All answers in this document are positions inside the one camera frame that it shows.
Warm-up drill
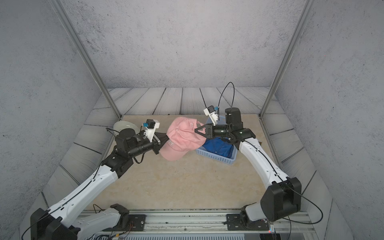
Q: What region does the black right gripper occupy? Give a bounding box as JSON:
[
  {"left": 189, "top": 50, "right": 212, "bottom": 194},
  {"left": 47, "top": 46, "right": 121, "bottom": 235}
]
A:
[{"left": 195, "top": 123, "right": 233, "bottom": 141}]

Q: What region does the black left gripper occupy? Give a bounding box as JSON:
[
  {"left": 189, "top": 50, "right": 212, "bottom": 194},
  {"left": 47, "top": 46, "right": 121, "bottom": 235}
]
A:
[{"left": 126, "top": 132, "right": 171, "bottom": 160}]

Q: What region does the pink baseball cap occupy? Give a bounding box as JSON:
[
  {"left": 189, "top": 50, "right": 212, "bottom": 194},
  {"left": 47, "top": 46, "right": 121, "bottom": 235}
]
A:
[{"left": 159, "top": 117, "right": 206, "bottom": 161}]

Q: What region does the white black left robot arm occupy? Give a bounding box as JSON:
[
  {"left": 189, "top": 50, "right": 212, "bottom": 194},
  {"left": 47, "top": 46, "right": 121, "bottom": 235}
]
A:
[{"left": 29, "top": 129, "right": 169, "bottom": 240}]

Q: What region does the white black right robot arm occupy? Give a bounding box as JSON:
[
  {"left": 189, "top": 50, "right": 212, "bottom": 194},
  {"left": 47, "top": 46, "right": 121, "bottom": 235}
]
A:
[{"left": 195, "top": 106, "right": 302, "bottom": 222}]

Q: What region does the blue baseball cap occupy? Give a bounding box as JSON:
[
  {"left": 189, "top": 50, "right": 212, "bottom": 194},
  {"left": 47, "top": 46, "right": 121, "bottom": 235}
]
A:
[{"left": 203, "top": 138, "right": 234, "bottom": 158}]

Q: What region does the light blue plastic basket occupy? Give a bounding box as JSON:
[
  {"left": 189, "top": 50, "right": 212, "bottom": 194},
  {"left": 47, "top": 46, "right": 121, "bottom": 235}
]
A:
[{"left": 196, "top": 116, "right": 238, "bottom": 165}]

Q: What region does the white plate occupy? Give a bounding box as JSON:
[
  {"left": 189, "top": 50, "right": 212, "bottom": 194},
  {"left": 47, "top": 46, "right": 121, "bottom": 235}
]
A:
[{"left": 113, "top": 121, "right": 140, "bottom": 134}]

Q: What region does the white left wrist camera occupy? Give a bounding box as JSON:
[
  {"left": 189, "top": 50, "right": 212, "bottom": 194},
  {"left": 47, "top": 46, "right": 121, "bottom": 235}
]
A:
[{"left": 143, "top": 119, "right": 160, "bottom": 143}]

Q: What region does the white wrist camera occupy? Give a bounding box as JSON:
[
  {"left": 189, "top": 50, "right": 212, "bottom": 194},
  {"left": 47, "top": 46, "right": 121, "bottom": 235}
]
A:
[
  {"left": 204, "top": 106, "right": 220, "bottom": 126},
  {"left": 143, "top": 119, "right": 160, "bottom": 143}
]

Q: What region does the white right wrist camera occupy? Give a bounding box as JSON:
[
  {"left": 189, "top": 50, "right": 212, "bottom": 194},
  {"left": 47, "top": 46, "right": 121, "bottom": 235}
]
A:
[{"left": 204, "top": 106, "right": 220, "bottom": 126}]

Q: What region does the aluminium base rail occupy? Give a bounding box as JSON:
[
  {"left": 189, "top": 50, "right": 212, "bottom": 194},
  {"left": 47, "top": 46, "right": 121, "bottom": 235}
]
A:
[{"left": 53, "top": 209, "right": 319, "bottom": 240}]

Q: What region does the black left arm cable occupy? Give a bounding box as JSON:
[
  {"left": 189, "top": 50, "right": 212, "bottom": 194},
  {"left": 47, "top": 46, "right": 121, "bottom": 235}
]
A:
[{"left": 20, "top": 127, "right": 146, "bottom": 240}]

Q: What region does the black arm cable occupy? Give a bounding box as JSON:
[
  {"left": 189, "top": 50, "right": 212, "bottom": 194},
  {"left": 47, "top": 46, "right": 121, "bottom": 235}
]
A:
[
  {"left": 20, "top": 127, "right": 146, "bottom": 240},
  {"left": 217, "top": 81, "right": 324, "bottom": 225}
]

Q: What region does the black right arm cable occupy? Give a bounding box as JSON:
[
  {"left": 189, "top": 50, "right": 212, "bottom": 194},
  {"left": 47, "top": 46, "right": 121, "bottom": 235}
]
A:
[{"left": 217, "top": 81, "right": 324, "bottom": 225}]

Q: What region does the aluminium right corner post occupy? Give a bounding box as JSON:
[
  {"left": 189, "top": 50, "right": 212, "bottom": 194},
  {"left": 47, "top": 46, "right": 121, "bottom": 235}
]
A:
[{"left": 259, "top": 0, "right": 315, "bottom": 119}]

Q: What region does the aluminium corner post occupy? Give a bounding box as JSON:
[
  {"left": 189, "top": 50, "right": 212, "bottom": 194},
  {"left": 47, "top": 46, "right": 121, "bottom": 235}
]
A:
[
  {"left": 50, "top": 0, "right": 122, "bottom": 120},
  {"left": 259, "top": 0, "right": 315, "bottom": 119}
]

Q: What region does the aluminium left corner post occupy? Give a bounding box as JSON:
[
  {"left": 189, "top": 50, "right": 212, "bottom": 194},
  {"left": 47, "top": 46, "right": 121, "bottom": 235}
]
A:
[{"left": 50, "top": 0, "right": 122, "bottom": 120}]

